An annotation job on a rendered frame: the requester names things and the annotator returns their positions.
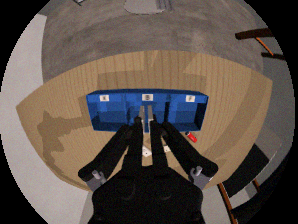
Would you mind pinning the dark blue box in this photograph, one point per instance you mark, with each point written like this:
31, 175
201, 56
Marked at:
110, 109

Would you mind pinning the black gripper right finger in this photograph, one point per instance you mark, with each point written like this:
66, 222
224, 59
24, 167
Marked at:
199, 169

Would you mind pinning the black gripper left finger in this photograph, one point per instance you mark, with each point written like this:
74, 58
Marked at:
108, 158

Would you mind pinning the white domino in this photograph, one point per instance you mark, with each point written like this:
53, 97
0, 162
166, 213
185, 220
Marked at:
166, 148
146, 151

